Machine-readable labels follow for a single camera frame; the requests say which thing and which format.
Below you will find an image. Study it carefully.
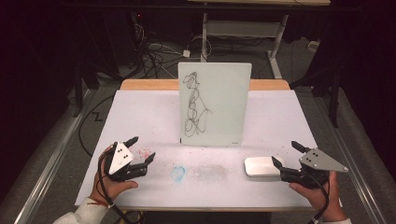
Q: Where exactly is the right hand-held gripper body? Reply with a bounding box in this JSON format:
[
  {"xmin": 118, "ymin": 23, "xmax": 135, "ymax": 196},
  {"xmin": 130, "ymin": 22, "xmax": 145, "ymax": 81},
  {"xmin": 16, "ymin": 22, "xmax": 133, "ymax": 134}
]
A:
[{"xmin": 279, "ymin": 147, "xmax": 349, "ymax": 190}]

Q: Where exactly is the white metal desk frame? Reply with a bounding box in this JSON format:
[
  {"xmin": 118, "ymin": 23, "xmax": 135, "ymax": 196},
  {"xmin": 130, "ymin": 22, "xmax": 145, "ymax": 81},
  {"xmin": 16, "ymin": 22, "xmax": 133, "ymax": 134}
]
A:
[{"xmin": 200, "ymin": 12, "xmax": 290, "ymax": 79}]

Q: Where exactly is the small white box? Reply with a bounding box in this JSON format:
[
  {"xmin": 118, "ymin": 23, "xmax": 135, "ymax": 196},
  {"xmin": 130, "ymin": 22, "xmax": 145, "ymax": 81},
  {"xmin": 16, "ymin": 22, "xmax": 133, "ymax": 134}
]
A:
[{"xmin": 307, "ymin": 39, "xmax": 321, "ymax": 53}]

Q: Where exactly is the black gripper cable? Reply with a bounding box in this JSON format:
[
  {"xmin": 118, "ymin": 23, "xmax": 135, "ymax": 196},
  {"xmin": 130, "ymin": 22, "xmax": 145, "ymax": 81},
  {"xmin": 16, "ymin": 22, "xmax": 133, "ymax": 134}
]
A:
[
  {"xmin": 97, "ymin": 151, "xmax": 129, "ymax": 224},
  {"xmin": 300, "ymin": 171, "xmax": 331, "ymax": 224}
]

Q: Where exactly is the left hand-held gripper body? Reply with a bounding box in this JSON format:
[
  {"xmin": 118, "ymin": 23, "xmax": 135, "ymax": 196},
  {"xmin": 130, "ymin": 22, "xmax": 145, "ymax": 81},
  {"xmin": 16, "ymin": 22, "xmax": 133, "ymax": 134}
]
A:
[{"xmin": 102, "ymin": 141, "xmax": 149, "ymax": 183}]

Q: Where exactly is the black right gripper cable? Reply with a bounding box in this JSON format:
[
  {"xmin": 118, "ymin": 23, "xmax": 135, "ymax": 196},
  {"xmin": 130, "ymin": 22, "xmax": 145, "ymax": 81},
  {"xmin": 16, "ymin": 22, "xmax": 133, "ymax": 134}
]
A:
[{"xmin": 300, "ymin": 171, "xmax": 331, "ymax": 224}]

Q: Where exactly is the white whiteboard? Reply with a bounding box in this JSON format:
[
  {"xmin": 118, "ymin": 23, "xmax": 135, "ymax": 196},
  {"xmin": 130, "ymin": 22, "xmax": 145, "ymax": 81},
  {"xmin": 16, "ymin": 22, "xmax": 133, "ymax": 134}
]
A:
[{"xmin": 177, "ymin": 62, "xmax": 253, "ymax": 148}]

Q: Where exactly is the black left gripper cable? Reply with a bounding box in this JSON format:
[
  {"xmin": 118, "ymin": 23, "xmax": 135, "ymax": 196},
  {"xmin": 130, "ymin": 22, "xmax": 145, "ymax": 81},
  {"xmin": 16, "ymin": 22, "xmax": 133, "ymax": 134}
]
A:
[{"xmin": 97, "ymin": 151, "xmax": 129, "ymax": 224}]

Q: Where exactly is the person's right hand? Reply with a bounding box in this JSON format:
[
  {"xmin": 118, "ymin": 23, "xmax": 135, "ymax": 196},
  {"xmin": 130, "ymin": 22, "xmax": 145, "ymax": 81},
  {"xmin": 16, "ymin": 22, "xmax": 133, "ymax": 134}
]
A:
[{"xmin": 288, "ymin": 170, "xmax": 348, "ymax": 223}]

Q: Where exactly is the tangle of floor cables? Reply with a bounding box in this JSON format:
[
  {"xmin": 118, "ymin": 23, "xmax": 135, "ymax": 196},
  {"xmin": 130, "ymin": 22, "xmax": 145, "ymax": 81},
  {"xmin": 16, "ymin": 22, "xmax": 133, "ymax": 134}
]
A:
[{"xmin": 129, "ymin": 21, "xmax": 188, "ymax": 80}]

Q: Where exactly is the white table cover sheet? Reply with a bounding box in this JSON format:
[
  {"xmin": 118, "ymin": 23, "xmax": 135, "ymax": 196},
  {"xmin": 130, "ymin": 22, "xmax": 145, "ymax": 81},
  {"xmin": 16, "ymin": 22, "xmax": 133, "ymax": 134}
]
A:
[{"xmin": 75, "ymin": 89, "xmax": 344, "ymax": 210}]

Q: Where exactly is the wooden table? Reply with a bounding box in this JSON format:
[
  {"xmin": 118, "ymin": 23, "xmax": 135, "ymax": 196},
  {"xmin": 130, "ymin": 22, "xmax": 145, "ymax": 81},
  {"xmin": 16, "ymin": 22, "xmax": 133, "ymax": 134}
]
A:
[{"xmin": 120, "ymin": 78, "xmax": 291, "ymax": 91}]

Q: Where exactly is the metal floor rail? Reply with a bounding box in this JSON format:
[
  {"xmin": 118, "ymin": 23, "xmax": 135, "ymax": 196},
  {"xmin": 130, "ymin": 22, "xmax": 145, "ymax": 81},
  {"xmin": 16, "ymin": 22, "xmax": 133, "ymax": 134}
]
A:
[
  {"xmin": 12, "ymin": 89, "xmax": 98, "ymax": 224},
  {"xmin": 312, "ymin": 94, "xmax": 389, "ymax": 224}
]

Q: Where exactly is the white whiteboard eraser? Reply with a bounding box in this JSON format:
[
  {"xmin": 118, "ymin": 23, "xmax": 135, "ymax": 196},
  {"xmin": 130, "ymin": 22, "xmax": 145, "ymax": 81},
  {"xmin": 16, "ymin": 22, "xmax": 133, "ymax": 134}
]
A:
[{"xmin": 244, "ymin": 156, "xmax": 285, "ymax": 178}]

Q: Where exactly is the red wrist string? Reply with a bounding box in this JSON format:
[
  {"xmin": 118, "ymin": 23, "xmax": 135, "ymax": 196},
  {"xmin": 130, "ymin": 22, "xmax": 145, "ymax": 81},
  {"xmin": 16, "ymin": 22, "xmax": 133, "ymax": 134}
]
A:
[{"xmin": 87, "ymin": 198, "xmax": 110, "ymax": 209}]

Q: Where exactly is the black floor cable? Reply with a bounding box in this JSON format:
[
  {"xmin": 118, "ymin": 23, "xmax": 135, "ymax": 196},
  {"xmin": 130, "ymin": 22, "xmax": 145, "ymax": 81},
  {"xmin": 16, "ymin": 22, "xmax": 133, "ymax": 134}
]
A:
[{"xmin": 78, "ymin": 93, "xmax": 117, "ymax": 159}]

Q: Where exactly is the person's left hand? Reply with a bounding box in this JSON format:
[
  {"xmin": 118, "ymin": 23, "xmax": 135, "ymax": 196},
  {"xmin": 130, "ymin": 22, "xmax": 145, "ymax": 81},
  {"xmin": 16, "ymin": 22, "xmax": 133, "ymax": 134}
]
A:
[{"xmin": 90, "ymin": 144, "xmax": 139, "ymax": 203}]

